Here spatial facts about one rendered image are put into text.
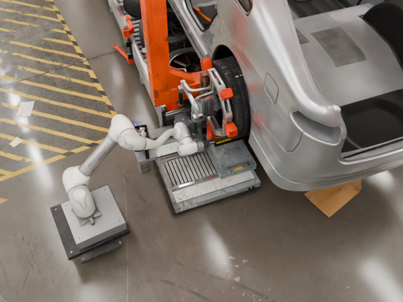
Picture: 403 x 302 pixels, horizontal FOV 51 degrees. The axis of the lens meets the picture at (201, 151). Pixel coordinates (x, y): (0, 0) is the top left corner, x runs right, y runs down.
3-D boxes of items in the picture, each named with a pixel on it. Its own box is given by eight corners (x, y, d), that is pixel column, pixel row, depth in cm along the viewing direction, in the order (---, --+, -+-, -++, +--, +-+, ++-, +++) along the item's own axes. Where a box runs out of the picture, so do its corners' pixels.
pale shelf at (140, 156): (158, 159, 358) (158, 156, 355) (138, 164, 354) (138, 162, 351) (144, 123, 383) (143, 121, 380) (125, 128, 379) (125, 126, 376)
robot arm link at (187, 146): (198, 148, 332) (192, 134, 338) (180, 153, 328) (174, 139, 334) (197, 154, 341) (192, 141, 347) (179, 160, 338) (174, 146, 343)
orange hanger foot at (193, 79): (223, 90, 397) (226, 61, 370) (171, 103, 385) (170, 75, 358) (217, 78, 407) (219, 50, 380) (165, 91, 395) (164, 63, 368)
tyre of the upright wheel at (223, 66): (272, 133, 319) (252, 47, 311) (244, 141, 314) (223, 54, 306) (242, 132, 383) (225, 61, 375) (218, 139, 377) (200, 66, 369)
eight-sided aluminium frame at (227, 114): (229, 147, 347) (234, 100, 304) (222, 149, 345) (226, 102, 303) (205, 103, 378) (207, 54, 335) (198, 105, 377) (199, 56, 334)
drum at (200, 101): (221, 113, 343) (222, 101, 332) (197, 120, 338) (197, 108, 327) (214, 102, 351) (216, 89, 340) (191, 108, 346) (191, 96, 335)
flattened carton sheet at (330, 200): (366, 186, 394) (367, 184, 392) (328, 218, 372) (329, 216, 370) (341, 165, 408) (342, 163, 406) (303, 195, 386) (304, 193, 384)
